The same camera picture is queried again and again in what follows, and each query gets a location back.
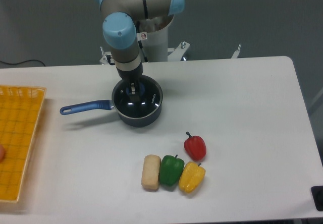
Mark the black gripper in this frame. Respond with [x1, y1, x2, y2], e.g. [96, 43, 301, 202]
[116, 64, 143, 101]

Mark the glass lid blue knob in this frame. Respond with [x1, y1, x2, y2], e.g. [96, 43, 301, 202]
[112, 75, 163, 119]

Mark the dark blue saucepan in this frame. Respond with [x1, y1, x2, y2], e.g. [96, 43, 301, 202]
[60, 75, 163, 127]

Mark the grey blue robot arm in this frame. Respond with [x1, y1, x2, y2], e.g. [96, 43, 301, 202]
[96, 0, 185, 100]

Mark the beige bread loaf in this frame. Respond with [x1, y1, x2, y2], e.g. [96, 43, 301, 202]
[141, 154, 161, 191]

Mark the red bell pepper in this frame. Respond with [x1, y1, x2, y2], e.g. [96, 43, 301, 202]
[184, 132, 207, 161]

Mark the green bell pepper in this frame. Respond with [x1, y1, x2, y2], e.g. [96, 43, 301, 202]
[159, 154, 185, 187]

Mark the yellow bell pepper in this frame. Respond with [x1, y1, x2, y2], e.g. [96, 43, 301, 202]
[179, 162, 206, 193]

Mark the yellow woven basket tray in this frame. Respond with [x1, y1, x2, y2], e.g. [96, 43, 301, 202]
[1, 85, 46, 203]

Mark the black object table corner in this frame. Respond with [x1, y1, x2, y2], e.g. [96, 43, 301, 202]
[311, 186, 323, 211]

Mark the white metal base frame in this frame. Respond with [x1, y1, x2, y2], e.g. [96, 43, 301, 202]
[98, 41, 242, 65]

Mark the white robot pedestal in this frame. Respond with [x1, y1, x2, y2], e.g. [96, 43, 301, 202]
[136, 15, 174, 63]

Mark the black floor cable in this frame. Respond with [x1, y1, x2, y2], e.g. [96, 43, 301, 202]
[0, 59, 46, 67]

